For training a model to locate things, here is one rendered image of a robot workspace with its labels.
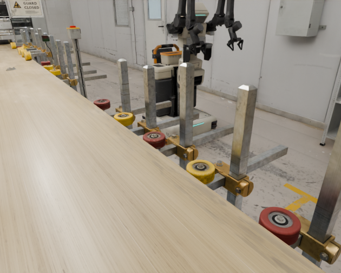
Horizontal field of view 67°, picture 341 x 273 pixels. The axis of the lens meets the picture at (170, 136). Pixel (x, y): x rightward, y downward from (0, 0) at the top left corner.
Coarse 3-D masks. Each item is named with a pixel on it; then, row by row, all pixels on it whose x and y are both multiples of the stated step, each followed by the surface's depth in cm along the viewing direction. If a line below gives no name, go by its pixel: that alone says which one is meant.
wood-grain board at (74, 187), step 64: (0, 64) 232; (0, 128) 99; (64, 128) 98; (0, 192) 63; (64, 192) 63; (128, 192) 62; (192, 192) 62; (0, 256) 46; (64, 256) 46; (128, 256) 46; (192, 256) 46; (256, 256) 46
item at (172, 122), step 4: (196, 112) 133; (196, 116) 132; (164, 120) 124; (168, 120) 124; (172, 120) 124; (176, 120) 125; (156, 124) 120; (160, 124) 120; (164, 124) 121; (168, 124) 123; (172, 124) 124; (176, 124) 126; (136, 128) 115; (140, 128) 115; (160, 128) 121; (136, 132) 114; (140, 132) 115
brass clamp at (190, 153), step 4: (176, 136) 101; (168, 140) 100; (172, 140) 98; (176, 140) 98; (168, 144) 101; (176, 144) 96; (176, 148) 96; (180, 148) 94; (184, 148) 92; (188, 148) 93; (192, 148) 93; (176, 152) 97; (180, 152) 95; (184, 152) 93; (188, 152) 92; (192, 152) 92; (196, 152) 93; (180, 156) 96; (184, 156) 92; (188, 156) 92; (192, 156) 93; (196, 156) 94; (184, 160) 94; (192, 160) 94
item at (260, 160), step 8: (264, 152) 91; (272, 152) 91; (280, 152) 92; (248, 160) 86; (256, 160) 86; (264, 160) 88; (272, 160) 91; (248, 168) 84; (256, 168) 86; (216, 176) 78; (208, 184) 74; (216, 184) 76
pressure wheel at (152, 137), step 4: (148, 132) 93; (152, 132) 93; (156, 132) 93; (160, 132) 93; (144, 136) 89; (148, 136) 90; (152, 136) 90; (156, 136) 90; (160, 136) 89; (164, 136) 89; (144, 140) 88; (148, 140) 87; (152, 140) 87; (156, 140) 87; (160, 140) 87; (164, 140) 89; (152, 144) 87; (156, 144) 87; (160, 144) 88; (164, 144) 90; (156, 148) 88
